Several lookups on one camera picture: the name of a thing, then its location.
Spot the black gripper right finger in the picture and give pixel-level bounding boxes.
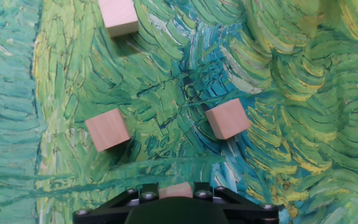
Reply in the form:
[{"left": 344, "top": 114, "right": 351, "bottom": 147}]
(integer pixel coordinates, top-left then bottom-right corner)
[{"left": 193, "top": 182, "right": 280, "bottom": 224}]

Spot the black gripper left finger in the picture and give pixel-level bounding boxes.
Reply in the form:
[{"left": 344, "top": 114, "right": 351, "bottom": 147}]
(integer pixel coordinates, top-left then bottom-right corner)
[{"left": 72, "top": 183, "right": 160, "bottom": 224}]

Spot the small wooden cube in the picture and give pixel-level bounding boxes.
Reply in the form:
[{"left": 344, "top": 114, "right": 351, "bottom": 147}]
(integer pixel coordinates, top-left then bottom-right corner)
[
  {"left": 97, "top": 0, "right": 140, "bottom": 38},
  {"left": 158, "top": 182, "right": 194, "bottom": 199},
  {"left": 204, "top": 98, "right": 252, "bottom": 141},
  {"left": 85, "top": 108, "right": 132, "bottom": 153}
]

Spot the painted landscape cloth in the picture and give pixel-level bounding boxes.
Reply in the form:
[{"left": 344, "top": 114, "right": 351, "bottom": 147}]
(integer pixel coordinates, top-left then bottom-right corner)
[{"left": 0, "top": 0, "right": 358, "bottom": 224}]

